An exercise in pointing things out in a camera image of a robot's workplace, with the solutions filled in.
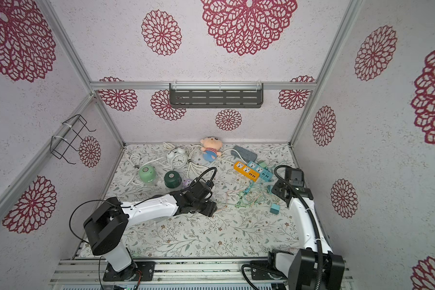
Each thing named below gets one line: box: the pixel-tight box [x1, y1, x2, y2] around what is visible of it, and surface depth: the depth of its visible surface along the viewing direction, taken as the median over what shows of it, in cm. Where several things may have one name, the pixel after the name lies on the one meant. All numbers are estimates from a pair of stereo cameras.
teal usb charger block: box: [269, 203, 281, 215], surface depth 92 cm
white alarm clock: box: [166, 147, 188, 169], surface depth 105 cm
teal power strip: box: [247, 160, 274, 182], surface depth 106 cm
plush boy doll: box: [200, 136, 223, 162], surface depth 112 cm
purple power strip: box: [182, 178, 193, 188], surface depth 102 cm
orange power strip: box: [233, 161, 260, 182], surface depth 106 cm
